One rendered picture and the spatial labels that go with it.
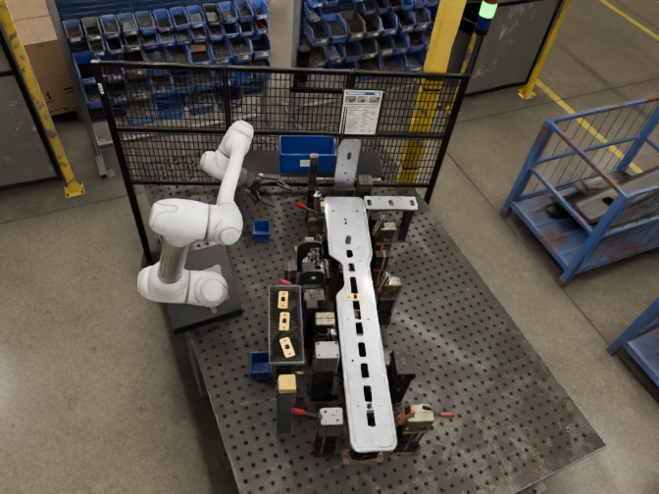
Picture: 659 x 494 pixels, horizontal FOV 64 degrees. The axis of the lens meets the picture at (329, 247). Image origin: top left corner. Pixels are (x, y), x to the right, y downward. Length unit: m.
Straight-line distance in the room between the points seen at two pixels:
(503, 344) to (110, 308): 2.45
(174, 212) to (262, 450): 1.14
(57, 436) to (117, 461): 0.37
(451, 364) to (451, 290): 0.46
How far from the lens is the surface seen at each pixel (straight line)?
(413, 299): 2.92
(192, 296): 2.47
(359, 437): 2.19
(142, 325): 3.65
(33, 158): 4.37
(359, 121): 3.03
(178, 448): 3.26
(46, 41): 4.88
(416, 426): 2.24
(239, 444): 2.48
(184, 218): 1.90
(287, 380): 2.08
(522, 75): 5.89
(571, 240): 4.41
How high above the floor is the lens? 3.04
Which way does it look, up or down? 50 degrees down
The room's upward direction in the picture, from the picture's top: 8 degrees clockwise
